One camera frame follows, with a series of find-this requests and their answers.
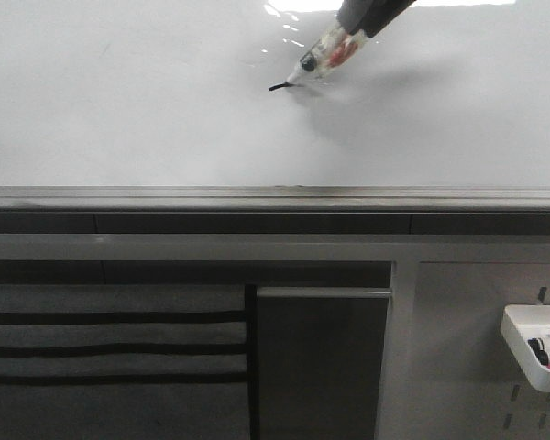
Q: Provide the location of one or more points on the black whiteboard marker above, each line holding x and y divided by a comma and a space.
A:
334, 47

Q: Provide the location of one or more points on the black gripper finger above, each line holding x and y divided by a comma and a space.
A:
356, 15
387, 16

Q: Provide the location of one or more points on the dark grey panel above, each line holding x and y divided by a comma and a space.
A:
320, 353

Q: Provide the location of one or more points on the white plastic marker tray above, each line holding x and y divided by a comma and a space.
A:
518, 324

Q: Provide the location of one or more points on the white whiteboard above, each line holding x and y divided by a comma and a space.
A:
180, 102

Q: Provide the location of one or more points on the grey whiteboard stand frame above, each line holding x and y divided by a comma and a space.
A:
446, 373

